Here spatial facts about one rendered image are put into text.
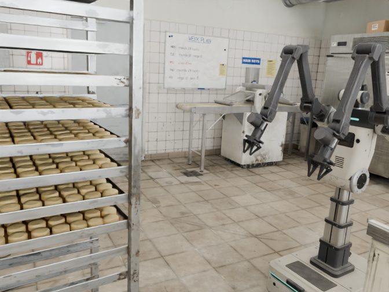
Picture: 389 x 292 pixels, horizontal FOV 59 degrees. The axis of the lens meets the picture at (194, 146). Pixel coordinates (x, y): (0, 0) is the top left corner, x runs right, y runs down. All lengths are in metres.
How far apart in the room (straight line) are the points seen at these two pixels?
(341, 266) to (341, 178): 0.58
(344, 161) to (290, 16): 4.81
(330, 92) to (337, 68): 0.38
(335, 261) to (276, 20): 4.85
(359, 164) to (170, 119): 3.77
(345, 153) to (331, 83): 3.66
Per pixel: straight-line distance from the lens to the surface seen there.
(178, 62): 5.42
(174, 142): 5.56
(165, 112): 5.40
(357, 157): 2.12
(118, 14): 1.02
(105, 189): 1.17
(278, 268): 2.37
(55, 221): 1.17
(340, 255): 2.38
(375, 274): 1.61
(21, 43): 0.96
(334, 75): 5.71
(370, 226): 1.56
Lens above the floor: 1.46
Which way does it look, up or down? 13 degrees down
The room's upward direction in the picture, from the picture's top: 3 degrees clockwise
